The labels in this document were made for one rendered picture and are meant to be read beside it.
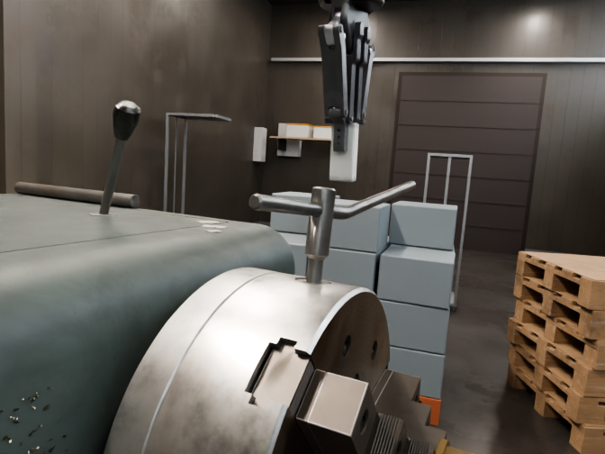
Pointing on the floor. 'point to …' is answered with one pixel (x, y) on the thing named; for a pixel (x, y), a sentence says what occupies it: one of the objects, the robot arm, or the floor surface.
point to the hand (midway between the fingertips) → (344, 151)
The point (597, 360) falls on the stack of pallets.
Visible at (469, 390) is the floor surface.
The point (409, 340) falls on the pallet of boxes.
